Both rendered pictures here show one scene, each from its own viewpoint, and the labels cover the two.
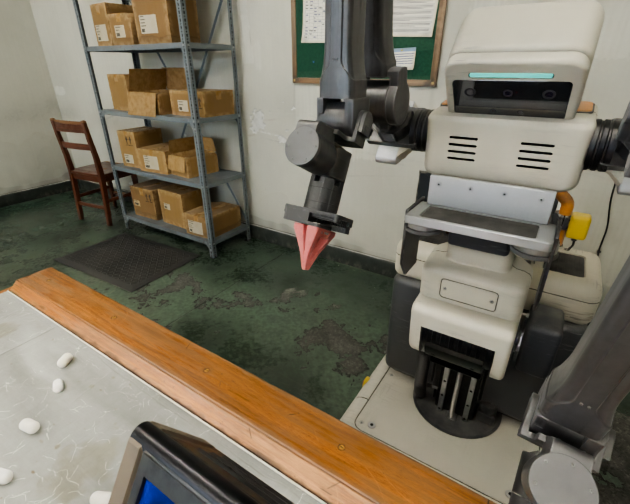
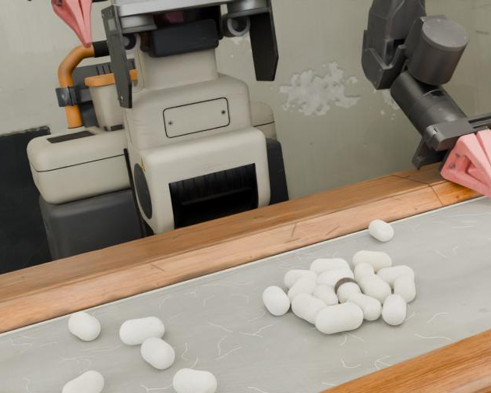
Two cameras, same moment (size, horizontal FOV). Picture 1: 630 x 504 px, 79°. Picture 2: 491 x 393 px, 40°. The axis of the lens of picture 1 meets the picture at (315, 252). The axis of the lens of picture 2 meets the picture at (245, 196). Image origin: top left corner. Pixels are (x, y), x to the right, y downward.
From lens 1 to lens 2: 0.65 m
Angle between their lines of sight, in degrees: 51
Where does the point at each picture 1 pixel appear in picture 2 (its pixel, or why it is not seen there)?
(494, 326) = (241, 133)
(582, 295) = (261, 117)
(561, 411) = (400, 19)
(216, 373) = (14, 281)
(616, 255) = not seen: hidden behind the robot
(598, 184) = not seen: hidden behind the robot
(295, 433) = (205, 237)
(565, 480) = (443, 29)
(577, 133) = not seen: outside the picture
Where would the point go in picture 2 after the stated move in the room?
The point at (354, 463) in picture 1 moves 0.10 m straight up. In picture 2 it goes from (286, 214) to (273, 129)
